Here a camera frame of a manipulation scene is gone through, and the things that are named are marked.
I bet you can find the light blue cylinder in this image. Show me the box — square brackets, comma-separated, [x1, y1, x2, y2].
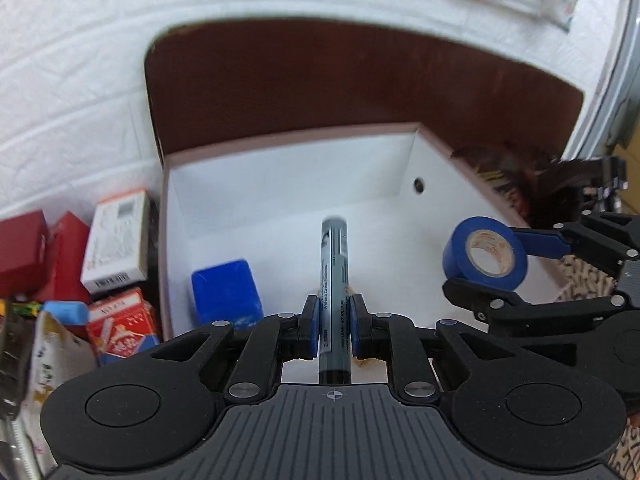
[42, 300, 90, 325]

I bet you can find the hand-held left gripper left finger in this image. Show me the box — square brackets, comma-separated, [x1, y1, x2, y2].
[150, 295, 321, 406]

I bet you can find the white snack bag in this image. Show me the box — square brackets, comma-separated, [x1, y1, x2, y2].
[24, 310, 99, 463]

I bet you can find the small blue box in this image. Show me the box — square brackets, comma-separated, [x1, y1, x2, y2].
[191, 258, 265, 329]

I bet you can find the white printed carton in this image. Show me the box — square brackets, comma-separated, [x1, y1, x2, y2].
[80, 188, 152, 295]

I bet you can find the grey black marker pen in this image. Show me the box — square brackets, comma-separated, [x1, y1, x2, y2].
[319, 215, 354, 387]

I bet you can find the dark patterned feathery object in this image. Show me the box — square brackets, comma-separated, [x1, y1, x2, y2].
[450, 145, 603, 231]

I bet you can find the brown box lid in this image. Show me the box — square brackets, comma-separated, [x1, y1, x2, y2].
[144, 19, 586, 171]

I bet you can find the red box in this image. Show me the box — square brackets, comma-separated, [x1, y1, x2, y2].
[0, 210, 50, 298]
[34, 211, 92, 307]

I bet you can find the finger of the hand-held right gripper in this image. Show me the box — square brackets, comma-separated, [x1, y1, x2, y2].
[509, 211, 640, 282]
[442, 278, 632, 347]

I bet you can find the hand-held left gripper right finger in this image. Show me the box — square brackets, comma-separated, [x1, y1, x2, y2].
[349, 294, 521, 406]

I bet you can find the white storage box pink rim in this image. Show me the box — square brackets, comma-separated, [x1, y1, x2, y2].
[159, 122, 567, 363]

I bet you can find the blue tape roll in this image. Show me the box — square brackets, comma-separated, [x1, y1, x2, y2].
[442, 216, 529, 292]

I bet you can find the red and white carton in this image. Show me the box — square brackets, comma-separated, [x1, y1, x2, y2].
[85, 287, 162, 366]

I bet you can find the beige patterned mat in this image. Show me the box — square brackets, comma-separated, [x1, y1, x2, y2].
[556, 254, 640, 480]

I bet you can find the dark shiny packet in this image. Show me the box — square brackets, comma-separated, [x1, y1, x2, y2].
[0, 299, 37, 417]

